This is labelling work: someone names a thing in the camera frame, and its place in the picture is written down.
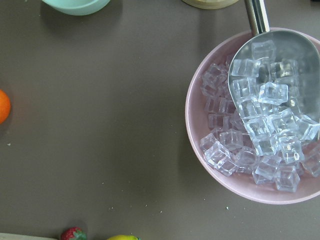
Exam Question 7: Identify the orange fruit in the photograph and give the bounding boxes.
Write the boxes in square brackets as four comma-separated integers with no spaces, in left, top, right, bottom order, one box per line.
[0,89,11,124]

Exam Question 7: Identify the clear ice cube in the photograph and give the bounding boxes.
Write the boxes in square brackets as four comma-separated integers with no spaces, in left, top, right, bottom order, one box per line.
[201,63,227,89]
[204,141,238,177]
[274,165,300,193]
[258,82,289,106]

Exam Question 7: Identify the pink bowl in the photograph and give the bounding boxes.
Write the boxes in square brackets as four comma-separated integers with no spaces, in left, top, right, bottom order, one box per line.
[185,30,320,205]

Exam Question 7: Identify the yellow lemon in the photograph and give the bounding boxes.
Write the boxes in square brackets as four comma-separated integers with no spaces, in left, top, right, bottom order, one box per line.
[107,234,140,240]

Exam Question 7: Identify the wooden glass drying stand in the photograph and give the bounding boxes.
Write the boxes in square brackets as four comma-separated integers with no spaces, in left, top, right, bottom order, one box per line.
[182,0,239,10]

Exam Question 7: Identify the red strawberry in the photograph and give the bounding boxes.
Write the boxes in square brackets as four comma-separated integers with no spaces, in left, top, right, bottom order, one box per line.
[60,227,87,240]

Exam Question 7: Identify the mint green bowl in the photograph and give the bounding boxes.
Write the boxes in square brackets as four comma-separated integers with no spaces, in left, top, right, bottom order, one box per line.
[43,0,110,16]

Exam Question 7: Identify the metal ice scoop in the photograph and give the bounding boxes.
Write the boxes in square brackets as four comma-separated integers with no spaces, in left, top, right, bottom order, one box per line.
[227,0,320,141]

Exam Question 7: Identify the wooden cutting board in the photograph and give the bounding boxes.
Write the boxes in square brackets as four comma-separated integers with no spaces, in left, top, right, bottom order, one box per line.
[0,233,56,240]

